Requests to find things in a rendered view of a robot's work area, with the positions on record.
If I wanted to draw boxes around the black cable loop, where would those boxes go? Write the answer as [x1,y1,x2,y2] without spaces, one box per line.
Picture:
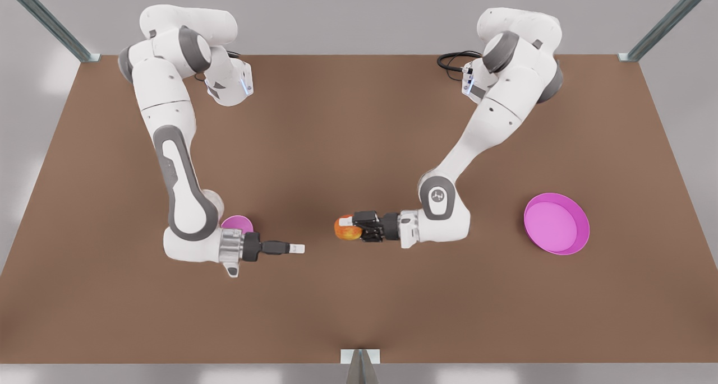
[437,50,484,82]

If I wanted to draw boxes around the silver frame post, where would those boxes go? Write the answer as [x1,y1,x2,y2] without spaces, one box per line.
[340,348,381,384]
[0,0,101,63]
[618,0,718,63]

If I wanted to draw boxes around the red yellow apple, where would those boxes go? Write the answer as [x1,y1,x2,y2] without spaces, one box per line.
[334,215,363,242]

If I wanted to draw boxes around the pink bowl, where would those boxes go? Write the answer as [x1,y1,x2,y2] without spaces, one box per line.
[220,215,254,235]

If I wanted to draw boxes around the pink plate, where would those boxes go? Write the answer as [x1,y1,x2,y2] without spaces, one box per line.
[524,193,591,256]

